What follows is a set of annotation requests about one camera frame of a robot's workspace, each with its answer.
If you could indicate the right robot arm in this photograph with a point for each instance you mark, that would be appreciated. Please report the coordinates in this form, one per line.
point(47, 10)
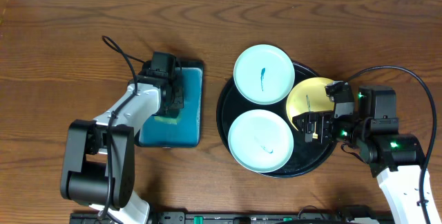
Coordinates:
point(368, 124)

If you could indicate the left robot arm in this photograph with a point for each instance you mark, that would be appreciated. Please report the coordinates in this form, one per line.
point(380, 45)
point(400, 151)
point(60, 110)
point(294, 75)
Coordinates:
point(99, 160)

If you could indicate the black rectangular water tray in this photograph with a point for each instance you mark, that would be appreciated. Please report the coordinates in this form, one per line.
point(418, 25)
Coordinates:
point(178, 127)

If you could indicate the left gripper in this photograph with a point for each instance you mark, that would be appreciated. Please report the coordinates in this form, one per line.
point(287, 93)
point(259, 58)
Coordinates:
point(175, 97)

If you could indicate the light blue plate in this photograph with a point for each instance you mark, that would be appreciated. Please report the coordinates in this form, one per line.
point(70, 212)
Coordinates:
point(264, 74)
point(261, 141)

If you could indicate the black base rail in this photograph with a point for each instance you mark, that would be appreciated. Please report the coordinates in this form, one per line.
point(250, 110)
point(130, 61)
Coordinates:
point(182, 218)

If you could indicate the green scrubbing sponge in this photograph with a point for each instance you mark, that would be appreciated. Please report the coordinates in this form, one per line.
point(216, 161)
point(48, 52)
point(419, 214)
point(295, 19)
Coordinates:
point(169, 117)

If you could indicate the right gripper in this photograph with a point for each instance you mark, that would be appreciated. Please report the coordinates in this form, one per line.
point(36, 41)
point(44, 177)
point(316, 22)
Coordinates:
point(325, 119)

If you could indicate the yellow plate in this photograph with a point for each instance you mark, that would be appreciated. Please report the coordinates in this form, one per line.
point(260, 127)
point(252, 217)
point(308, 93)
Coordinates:
point(308, 95)

